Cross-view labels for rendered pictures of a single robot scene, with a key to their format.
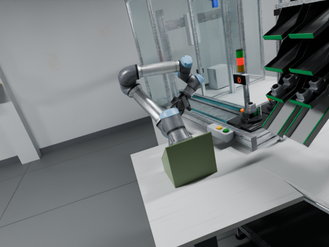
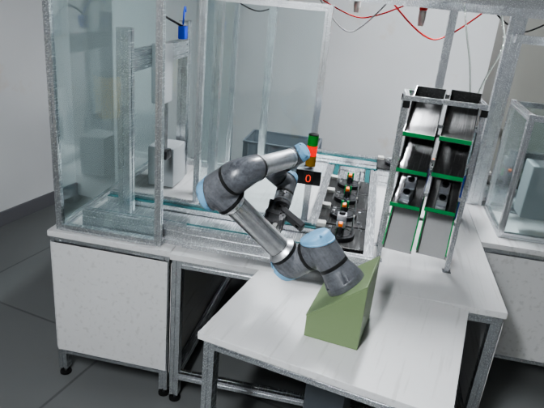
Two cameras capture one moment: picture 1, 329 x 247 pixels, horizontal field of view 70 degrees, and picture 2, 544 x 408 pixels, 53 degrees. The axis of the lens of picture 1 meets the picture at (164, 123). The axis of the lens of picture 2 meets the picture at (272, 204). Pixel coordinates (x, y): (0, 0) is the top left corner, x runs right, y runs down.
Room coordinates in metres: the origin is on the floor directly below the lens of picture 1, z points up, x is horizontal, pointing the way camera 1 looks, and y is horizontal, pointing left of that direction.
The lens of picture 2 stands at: (0.54, 1.60, 2.05)
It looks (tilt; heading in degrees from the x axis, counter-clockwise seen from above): 22 degrees down; 301
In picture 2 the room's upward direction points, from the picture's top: 6 degrees clockwise
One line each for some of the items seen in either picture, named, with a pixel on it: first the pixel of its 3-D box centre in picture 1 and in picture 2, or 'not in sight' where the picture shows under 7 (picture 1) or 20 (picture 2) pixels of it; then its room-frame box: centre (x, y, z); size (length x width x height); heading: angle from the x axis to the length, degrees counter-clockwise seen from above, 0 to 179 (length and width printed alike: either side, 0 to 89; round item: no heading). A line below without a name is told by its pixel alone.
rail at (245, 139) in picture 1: (210, 123); (275, 250); (1.67, -0.35, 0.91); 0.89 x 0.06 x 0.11; 22
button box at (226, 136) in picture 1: (220, 132); not in sight; (1.47, -0.36, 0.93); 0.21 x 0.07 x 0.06; 22
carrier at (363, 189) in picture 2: not in sight; (350, 179); (1.74, -1.29, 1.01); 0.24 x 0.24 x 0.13; 22
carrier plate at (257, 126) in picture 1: (251, 120); (338, 237); (1.47, -0.59, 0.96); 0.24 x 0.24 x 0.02; 22
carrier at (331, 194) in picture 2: not in sight; (347, 193); (1.65, -1.06, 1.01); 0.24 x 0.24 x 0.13; 22
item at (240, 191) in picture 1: (196, 172); (342, 323); (1.20, -0.12, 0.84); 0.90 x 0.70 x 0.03; 10
